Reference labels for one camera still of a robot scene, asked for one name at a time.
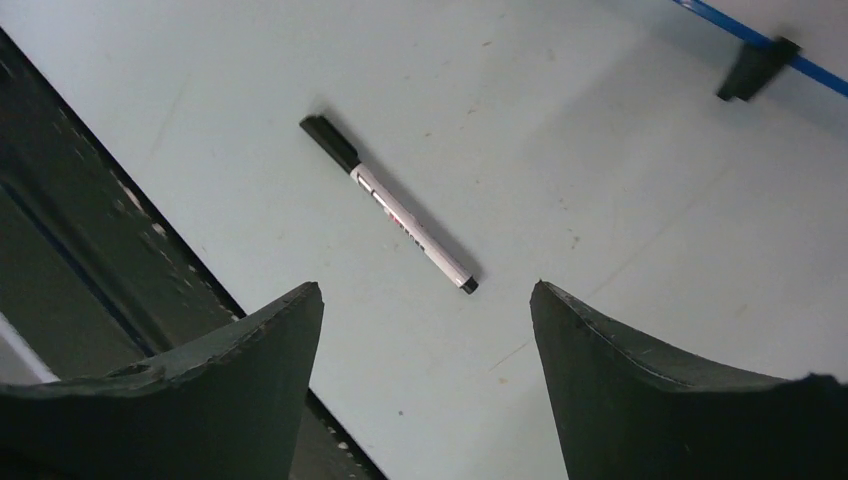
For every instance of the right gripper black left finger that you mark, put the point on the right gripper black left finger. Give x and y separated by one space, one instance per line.
226 405

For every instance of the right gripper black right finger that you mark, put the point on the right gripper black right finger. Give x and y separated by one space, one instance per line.
627 405

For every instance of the white whiteboard marker pen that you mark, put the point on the white whiteboard marker pen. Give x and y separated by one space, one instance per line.
423 240

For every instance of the black marker cap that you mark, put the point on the black marker cap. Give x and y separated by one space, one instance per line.
332 141

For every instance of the blue framed whiteboard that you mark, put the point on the blue framed whiteboard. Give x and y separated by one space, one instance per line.
818 27

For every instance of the black whiteboard foot left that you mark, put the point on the black whiteboard foot left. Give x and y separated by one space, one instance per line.
755 67

